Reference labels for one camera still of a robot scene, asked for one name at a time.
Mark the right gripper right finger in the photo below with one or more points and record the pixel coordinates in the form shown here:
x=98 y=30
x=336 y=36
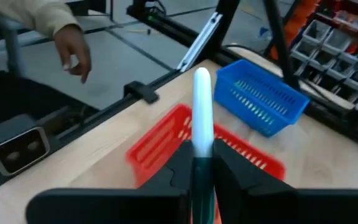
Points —
x=247 y=193

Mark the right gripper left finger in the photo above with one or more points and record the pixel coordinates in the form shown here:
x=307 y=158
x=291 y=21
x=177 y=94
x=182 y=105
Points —
x=172 y=199

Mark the red plastic basket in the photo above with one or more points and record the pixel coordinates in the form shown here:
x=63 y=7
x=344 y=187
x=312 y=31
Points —
x=154 y=146

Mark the white marker teal cap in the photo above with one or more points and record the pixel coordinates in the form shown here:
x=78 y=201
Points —
x=202 y=109

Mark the blue plastic basket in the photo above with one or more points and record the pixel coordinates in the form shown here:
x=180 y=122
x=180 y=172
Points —
x=259 y=90

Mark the storage shelf with bins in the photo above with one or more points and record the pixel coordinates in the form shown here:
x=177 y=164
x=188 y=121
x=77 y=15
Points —
x=322 y=46

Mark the person's hand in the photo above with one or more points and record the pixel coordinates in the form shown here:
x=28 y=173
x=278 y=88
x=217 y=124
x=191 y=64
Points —
x=73 y=53

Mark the person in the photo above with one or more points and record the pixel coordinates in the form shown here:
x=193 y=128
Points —
x=36 y=12

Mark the black frame clamp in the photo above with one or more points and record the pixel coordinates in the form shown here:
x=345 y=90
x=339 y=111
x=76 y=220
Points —
x=141 y=91

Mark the silver aluminium bracket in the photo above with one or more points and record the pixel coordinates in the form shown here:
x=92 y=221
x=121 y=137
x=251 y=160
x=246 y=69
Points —
x=200 y=42

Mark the silver depth camera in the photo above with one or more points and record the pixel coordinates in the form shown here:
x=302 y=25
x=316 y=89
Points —
x=20 y=151

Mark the black aluminium table frame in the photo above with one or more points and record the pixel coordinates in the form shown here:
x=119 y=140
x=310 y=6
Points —
x=225 y=18

